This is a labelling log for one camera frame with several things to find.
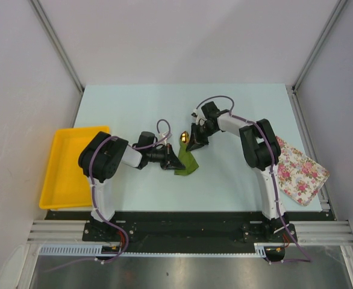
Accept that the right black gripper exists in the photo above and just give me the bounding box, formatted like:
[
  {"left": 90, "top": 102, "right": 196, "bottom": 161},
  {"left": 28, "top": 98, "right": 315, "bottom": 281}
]
[{"left": 187, "top": 123, "right": 217, "bottom": 153}]

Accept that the floral patterned tray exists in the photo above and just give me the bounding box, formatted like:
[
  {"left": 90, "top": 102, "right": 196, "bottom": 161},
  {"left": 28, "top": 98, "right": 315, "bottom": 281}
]
[{"left": 276, "top": 137, "right": 330, "bottom": 207}]

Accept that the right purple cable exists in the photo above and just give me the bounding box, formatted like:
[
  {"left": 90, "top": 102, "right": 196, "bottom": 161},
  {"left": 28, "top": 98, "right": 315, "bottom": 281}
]
[{"left": 193, "top": 95, "right": 313, "bottom": 264}]

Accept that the yellow plastic tray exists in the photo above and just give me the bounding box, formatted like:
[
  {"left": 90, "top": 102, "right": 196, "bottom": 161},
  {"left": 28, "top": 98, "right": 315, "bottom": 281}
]
[{"left": 39, "top": 126, "right": 110, "bottom": 210}]

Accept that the aluminium frame rail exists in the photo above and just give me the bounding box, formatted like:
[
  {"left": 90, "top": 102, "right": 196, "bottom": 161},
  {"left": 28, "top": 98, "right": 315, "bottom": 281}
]
[{"left": 19, "top": 220, "right": 353, "bottom": 288}]

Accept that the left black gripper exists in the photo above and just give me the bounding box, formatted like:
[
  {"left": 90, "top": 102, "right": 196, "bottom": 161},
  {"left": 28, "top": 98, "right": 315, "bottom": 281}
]
[{"left": 146, "top": 143, "right": 184, "bottom": 170}]

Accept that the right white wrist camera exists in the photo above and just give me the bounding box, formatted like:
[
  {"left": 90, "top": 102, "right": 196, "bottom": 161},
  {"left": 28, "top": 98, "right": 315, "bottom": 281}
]
[{"left": 192, "top": 108, "right": 206, "bottom": 125}]

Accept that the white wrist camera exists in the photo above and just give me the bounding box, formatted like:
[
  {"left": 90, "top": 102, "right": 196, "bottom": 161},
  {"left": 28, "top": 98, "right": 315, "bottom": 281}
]
[
  {"left": 192, "top": 108, "right": 206, "bottom": 125},
  {"left": 158, "top": 131, "right": 172, "bottom": 145}
]

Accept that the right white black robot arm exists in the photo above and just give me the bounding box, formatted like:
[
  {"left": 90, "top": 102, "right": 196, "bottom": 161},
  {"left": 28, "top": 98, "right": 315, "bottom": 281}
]
[{"left": 186, "top": 101, "right": 286, "bottom": 241}]

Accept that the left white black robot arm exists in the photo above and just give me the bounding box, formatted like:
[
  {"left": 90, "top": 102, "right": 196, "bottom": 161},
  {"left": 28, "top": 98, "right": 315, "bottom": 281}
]
[{"left": 78, "top": 131, "right": 185, "bottom": 241}]

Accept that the right aluminium corner post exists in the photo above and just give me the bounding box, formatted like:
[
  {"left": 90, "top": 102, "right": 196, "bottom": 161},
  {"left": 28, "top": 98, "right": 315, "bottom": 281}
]
[{"left": 292, "top": 0, "right": 350, "bottom": 92}]

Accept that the green paper napkin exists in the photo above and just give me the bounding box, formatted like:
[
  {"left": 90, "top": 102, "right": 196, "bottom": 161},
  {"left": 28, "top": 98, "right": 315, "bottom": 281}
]
[{"left": 174, "top": 142, "right": 199, "bottom": 176}]

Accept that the aluminium corner post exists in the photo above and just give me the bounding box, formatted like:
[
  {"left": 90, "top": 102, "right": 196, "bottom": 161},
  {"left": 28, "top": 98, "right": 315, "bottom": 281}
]
[
  {"left": 28, "top": 0, "right": 85, "bottom": 95},
  {"left": 292, "top": 0, "right": 350, "bottom": 92}
]

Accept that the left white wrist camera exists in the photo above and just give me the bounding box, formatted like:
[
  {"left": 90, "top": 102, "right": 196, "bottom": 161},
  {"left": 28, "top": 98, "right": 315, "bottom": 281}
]
[{"left": 158, "top": 131, "right": 172, "bottom": 145}]

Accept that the white slotted cable duct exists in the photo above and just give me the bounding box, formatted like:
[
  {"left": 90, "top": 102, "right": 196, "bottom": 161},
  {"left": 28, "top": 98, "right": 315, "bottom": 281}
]
[{"left": 39, "top": 244, "right": 284, "bottom": 259}]

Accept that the left aluminium corner post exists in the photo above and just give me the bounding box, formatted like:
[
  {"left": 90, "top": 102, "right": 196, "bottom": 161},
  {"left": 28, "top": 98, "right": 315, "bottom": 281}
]
[{"left": 28, "top": 0, "right": 85, "bottom": 95}]

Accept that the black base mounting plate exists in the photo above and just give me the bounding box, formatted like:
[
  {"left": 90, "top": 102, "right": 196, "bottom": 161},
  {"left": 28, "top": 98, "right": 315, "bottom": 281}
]
[{"left": 45, "top": 211, "right": 297, "bottom": 253}]

